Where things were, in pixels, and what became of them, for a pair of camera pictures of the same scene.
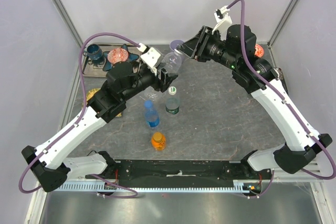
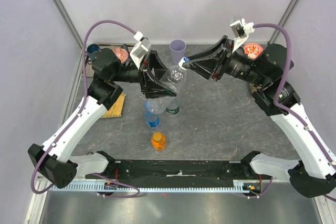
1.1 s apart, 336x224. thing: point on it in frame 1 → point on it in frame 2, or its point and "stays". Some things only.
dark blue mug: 93,52 stays
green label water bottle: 172,104 stays
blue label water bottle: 151,116 stays
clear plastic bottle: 171,61 → 175,78
